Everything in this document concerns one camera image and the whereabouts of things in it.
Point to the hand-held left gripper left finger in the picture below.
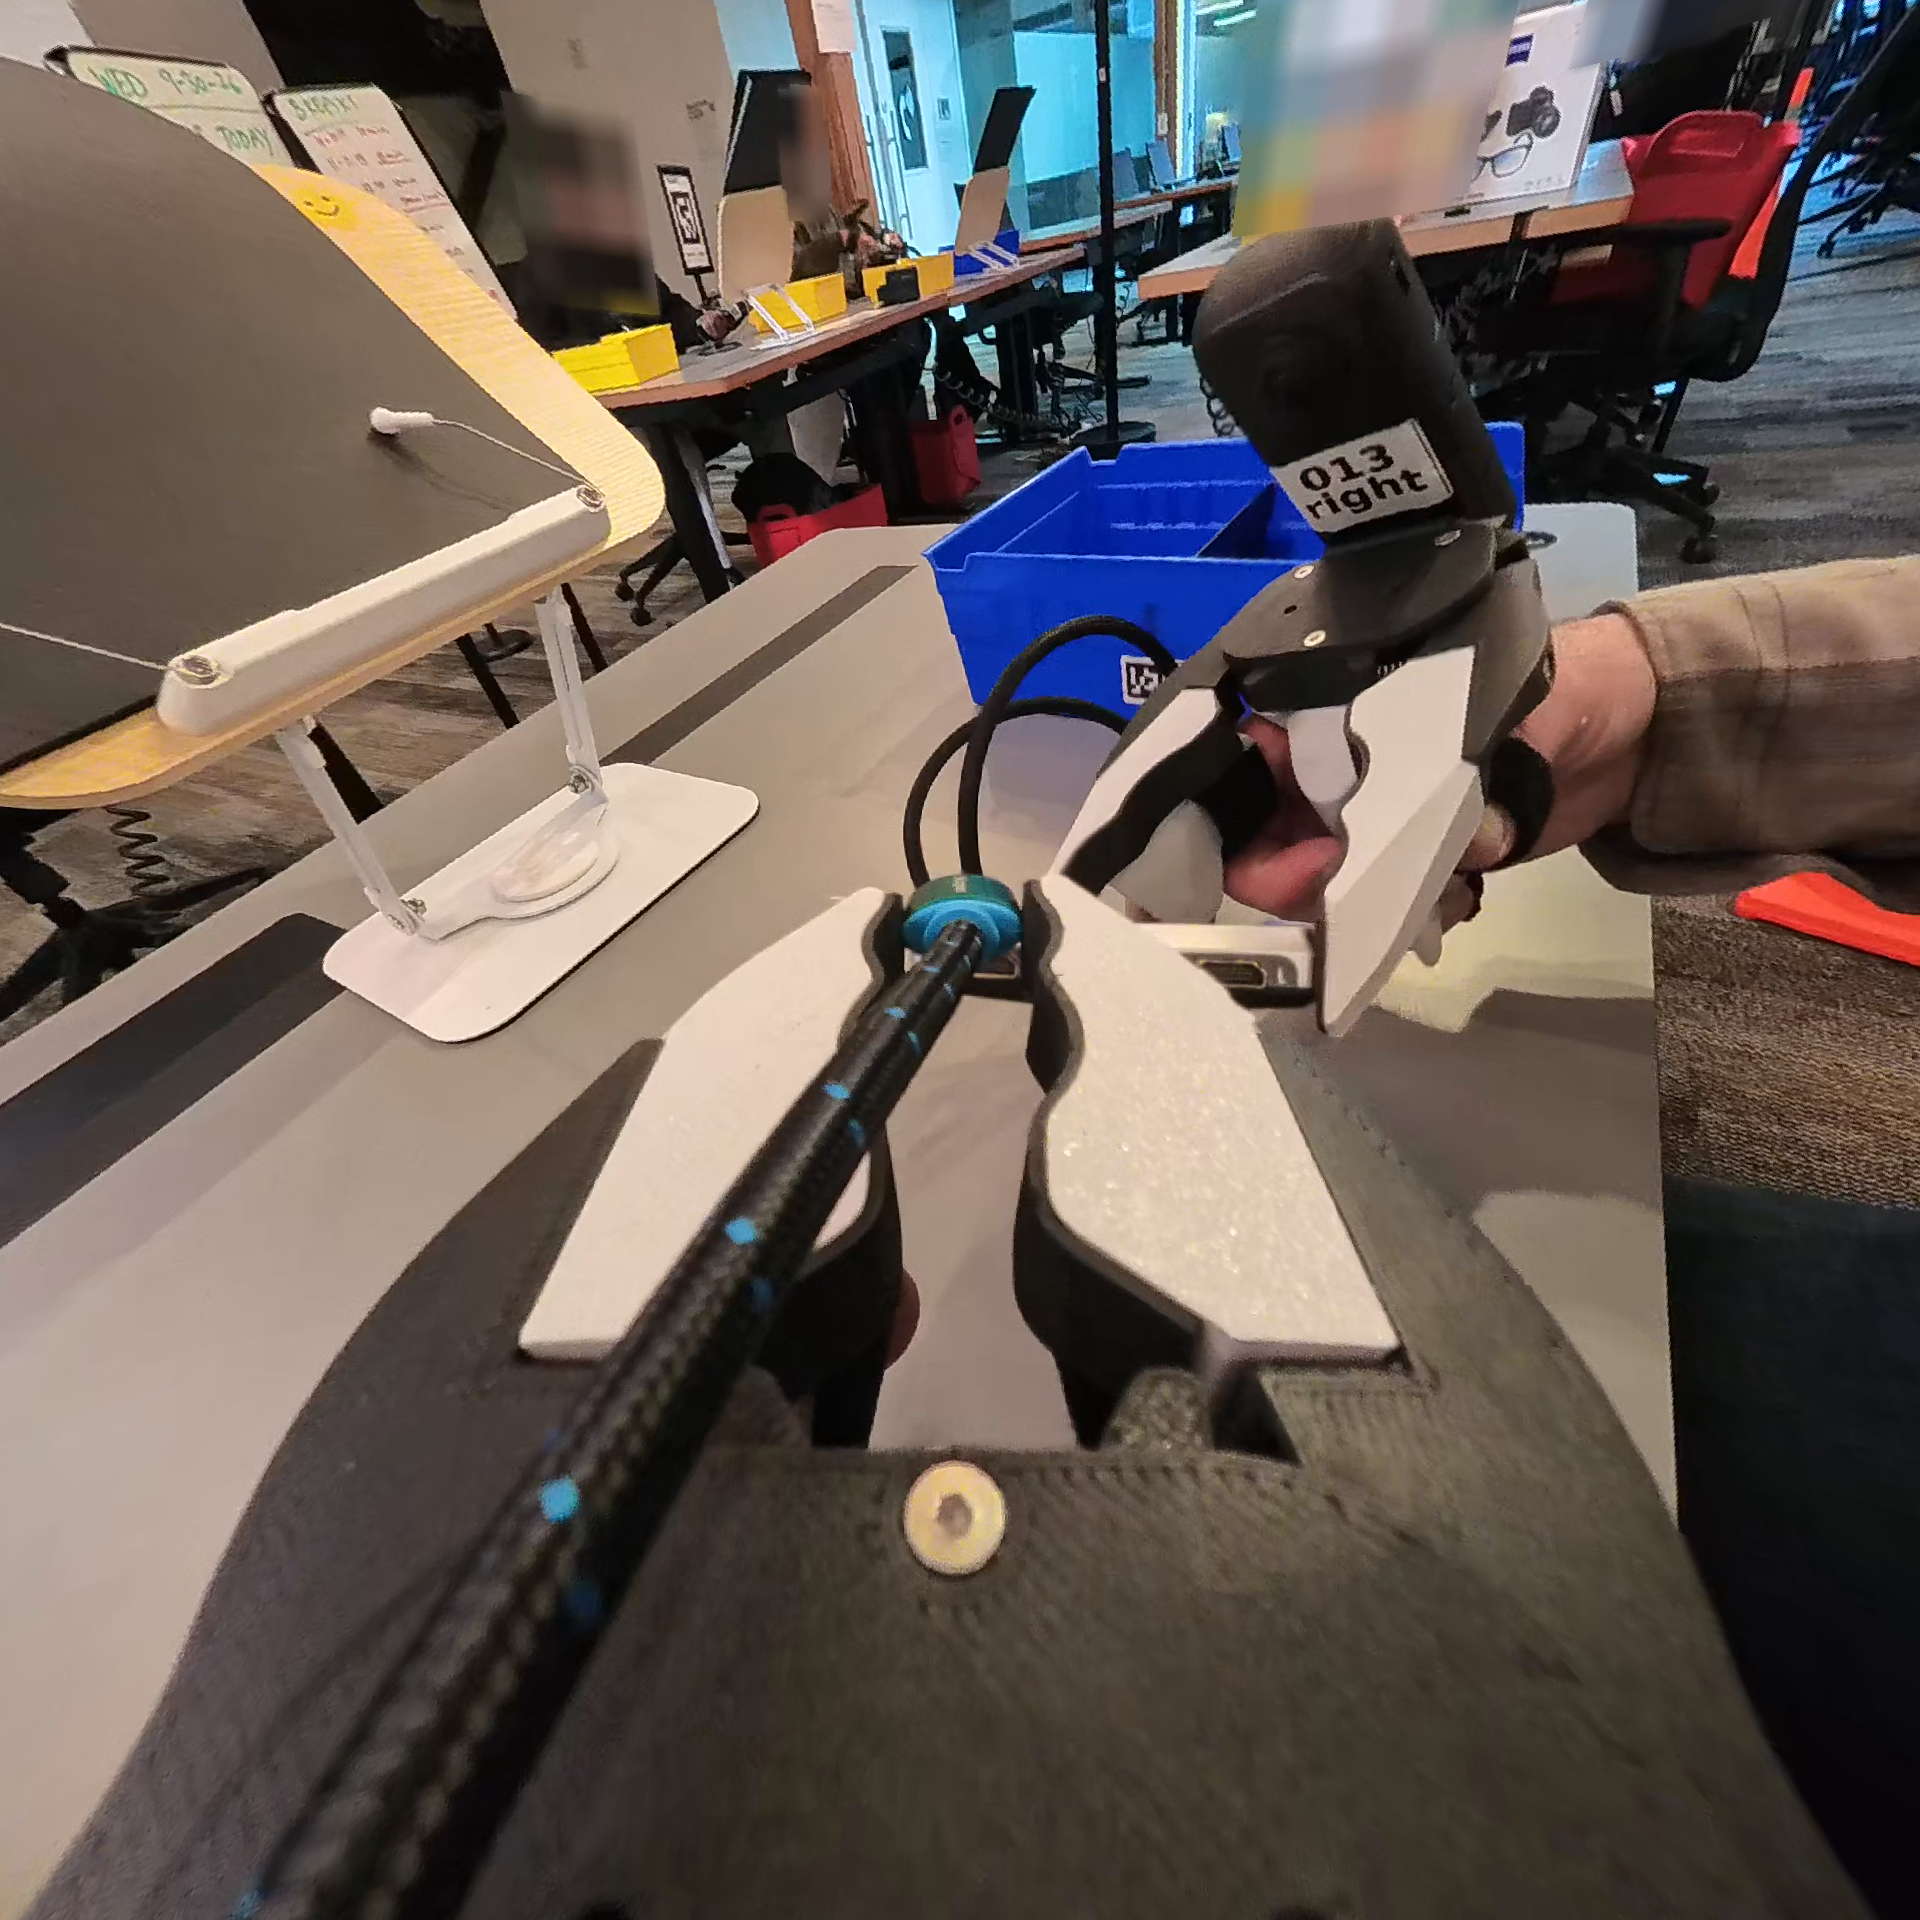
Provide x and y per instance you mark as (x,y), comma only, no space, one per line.
(646,1199)

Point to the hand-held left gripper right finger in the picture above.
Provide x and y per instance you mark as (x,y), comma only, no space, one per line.
(1200,1199)

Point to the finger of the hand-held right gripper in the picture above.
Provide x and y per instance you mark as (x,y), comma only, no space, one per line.
(1149,761)
(1411,811)

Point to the silver HDMI switch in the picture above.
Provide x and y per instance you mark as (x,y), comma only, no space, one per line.
(1184,942)

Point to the person's right forearm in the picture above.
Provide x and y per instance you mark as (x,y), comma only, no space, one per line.
(1785,719)

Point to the person's right hand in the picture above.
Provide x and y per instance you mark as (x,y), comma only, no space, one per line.
(1596,734)

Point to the blue plastic bin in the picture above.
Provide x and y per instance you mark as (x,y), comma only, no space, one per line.
(1049,584)

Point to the red tool bag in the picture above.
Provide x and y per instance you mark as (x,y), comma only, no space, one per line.
(816,529)
(948,457)

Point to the orange floor marker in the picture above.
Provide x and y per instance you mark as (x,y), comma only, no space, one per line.
(1830,917)

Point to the black pole stand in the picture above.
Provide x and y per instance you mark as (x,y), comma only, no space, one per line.
(1105,225)

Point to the white product poster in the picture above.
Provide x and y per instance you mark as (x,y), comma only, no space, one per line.
(1537,112)

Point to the red office chair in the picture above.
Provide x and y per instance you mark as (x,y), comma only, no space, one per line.
(1710,181)

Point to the small yellow bin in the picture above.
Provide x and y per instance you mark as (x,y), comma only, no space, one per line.
(615,360)
(816,296)
(908,278)

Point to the person's legs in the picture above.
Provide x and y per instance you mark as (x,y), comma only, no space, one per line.
(1800,1499)

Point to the white marker tag sign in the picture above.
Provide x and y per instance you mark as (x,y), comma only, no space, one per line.
(685,222)

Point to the wood-rimmed black board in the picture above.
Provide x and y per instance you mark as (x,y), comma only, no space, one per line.
(225,374)

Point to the handwritten whiteboard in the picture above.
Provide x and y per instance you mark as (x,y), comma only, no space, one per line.
(166,104)
(389,181)

